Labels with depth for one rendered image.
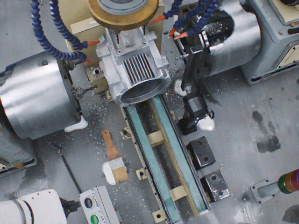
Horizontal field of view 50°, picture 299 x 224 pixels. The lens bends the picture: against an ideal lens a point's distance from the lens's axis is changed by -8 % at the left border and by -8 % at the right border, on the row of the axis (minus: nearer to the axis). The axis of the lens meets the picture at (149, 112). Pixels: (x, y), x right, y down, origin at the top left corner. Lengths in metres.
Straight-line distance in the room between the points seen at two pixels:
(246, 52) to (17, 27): 0.98
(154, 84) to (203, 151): 0.29
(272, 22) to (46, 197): 0.83
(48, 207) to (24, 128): 0.28
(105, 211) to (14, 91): 0.42
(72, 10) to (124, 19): 0.36
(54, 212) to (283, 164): 0.86
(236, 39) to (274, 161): 0.50
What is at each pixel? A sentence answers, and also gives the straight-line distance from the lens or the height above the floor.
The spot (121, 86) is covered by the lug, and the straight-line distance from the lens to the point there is 1.00.
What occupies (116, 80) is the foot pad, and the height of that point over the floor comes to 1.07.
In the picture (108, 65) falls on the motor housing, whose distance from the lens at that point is 1.06.
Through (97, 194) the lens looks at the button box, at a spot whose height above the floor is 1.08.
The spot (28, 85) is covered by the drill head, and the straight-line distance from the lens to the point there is 0.98.
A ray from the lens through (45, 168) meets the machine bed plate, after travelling 1.27.
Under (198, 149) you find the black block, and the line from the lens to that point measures 1.19.
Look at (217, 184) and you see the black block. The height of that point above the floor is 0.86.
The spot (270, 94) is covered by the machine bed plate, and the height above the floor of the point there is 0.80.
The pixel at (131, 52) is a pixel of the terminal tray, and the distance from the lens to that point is 0.99.
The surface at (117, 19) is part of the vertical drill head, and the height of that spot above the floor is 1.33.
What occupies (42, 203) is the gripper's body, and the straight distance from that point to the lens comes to 0.83.
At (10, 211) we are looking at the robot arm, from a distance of 0.76.
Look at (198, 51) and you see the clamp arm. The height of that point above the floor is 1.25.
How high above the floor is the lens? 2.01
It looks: 71 degrees down
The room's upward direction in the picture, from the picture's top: 3 degrees clockwise
